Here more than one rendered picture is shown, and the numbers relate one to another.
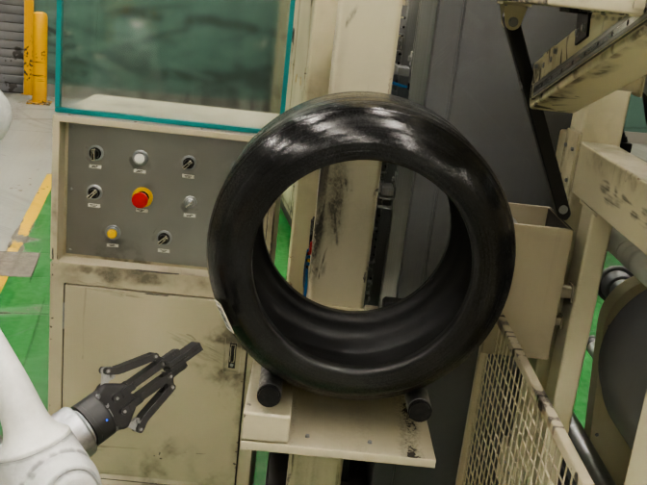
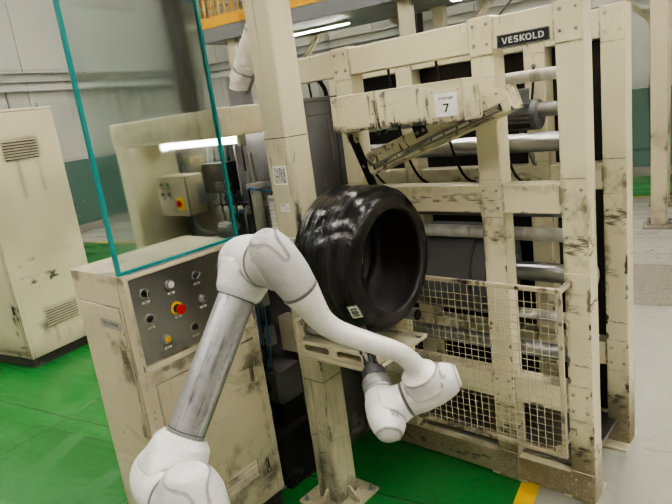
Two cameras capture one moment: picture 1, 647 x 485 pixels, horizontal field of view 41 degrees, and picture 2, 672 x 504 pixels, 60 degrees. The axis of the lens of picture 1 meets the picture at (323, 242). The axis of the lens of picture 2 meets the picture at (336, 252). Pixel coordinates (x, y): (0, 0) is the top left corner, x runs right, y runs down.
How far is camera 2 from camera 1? 158 cm
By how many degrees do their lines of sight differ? 44
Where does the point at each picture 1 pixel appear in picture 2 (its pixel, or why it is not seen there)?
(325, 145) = (373, 210)
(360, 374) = (403, 309)
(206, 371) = (243, 391)
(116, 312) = not seen: hidden behind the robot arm
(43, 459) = (438, 369)
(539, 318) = not seen: hidden behind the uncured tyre
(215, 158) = (207, 266)
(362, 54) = (302, 174)
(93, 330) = not seen: hidden behind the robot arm
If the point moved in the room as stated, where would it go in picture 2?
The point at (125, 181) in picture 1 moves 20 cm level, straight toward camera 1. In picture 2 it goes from (165, 303) to (205, 305)
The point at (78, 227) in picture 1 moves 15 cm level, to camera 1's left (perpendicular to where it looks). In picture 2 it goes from (146, 346) to (108, 362)
